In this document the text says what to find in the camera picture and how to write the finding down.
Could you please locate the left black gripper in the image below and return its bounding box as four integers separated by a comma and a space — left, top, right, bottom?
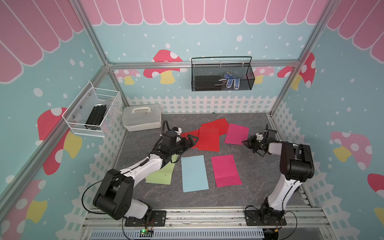
169, 134, 199, 155

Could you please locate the large green paper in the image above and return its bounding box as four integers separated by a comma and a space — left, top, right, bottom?
146, 162, 175, 185

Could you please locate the red paper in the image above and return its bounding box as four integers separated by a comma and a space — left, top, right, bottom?
198, 127, 220, 152
202, 119, 230, 136
181, 130, 200, 150

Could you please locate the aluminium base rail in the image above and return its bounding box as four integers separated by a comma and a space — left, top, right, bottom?
78, 206, 337, 240

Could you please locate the blue paper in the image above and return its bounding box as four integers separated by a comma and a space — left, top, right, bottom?
182, 156, 209, 193

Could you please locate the black block in wire basket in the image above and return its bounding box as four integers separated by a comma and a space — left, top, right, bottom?
85, 105, 107, 130

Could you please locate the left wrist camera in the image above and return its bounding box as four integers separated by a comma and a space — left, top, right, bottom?
172, 127, 182, 135

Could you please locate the white wire wall basket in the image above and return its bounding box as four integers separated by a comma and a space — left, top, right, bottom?
62, 82, 123, 138

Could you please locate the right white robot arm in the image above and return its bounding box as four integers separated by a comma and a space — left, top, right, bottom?
242, 127, 315, 227

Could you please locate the magenta paper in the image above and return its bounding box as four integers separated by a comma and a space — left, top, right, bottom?
225, 124, 249, 145
211, 155, 243, 188

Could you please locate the black mesh wall basket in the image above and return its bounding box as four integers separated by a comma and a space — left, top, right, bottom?
191, 56, 255, 92

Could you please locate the blue white item in basket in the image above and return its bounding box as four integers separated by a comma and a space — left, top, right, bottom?
216, 72, 241, 90

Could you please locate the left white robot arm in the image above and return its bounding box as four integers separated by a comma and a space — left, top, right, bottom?
93, 120, 199, 227

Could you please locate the white plastic storage box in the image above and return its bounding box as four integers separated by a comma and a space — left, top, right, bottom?
122, 104, 163, 132

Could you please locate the black box in mesh basket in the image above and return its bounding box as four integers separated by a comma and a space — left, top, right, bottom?
192, 76, 224, 91

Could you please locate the green lit circuit board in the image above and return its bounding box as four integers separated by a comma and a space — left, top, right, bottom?
139, 229, 154, 238

